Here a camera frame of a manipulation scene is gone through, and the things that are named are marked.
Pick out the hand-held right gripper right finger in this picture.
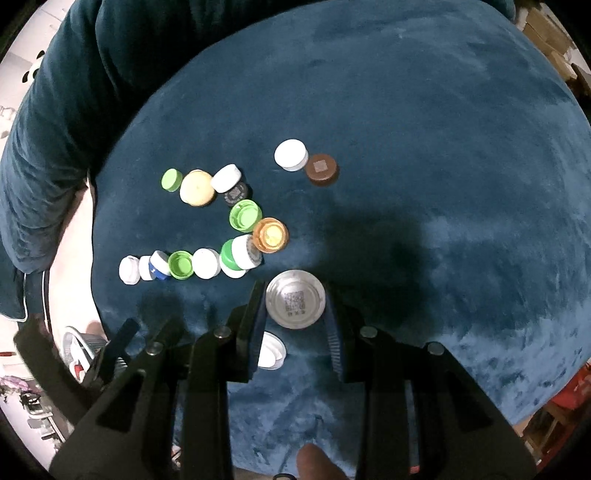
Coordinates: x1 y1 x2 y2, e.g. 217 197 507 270
323 288 539 480

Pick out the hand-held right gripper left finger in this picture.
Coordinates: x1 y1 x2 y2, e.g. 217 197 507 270
48 279 269 480

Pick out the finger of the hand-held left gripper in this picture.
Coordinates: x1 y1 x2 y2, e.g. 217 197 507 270
147 316 186 347
82 318 140 388

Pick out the silver metal lid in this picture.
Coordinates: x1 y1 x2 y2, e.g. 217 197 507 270
265 270 327 330

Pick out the brown bottle cap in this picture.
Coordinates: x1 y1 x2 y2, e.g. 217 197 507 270
305 154 340 188

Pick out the person's right hand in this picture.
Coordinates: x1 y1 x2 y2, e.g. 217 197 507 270
295 443 352 480

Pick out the white perforated plastic basket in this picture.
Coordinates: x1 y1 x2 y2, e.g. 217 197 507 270
62 325 127 384

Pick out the blue bottle cap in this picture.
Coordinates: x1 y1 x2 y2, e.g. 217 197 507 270
148 250 172 281

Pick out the white cap with grey print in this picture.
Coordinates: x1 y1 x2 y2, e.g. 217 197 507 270
231 234 264 270

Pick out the orange bottle cap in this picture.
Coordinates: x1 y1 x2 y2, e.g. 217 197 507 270
253 217 290 254

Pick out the pink bed sheet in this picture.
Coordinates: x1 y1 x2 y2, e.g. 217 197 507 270
44 178 109 342

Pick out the dark grey bottle cap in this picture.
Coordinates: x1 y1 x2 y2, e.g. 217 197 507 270
223 182 250 206

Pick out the tan plastic lid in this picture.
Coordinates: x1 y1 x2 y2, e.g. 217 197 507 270
180 169 217 206

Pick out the bunched dark blue quilt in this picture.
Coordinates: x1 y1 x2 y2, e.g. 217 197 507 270
0 0 241 319

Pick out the red container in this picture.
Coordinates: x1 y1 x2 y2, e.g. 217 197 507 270
551 374 591 411

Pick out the cardboard box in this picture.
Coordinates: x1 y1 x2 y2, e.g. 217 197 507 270
522 4 591 95

